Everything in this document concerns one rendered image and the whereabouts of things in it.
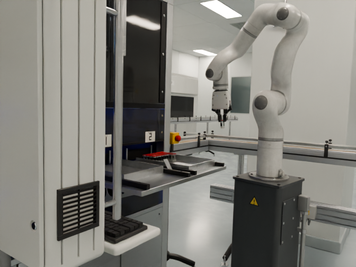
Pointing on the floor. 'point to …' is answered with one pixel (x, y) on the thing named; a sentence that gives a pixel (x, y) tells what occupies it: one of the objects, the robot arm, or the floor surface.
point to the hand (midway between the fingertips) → (222, 118)
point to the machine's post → (163, 146)
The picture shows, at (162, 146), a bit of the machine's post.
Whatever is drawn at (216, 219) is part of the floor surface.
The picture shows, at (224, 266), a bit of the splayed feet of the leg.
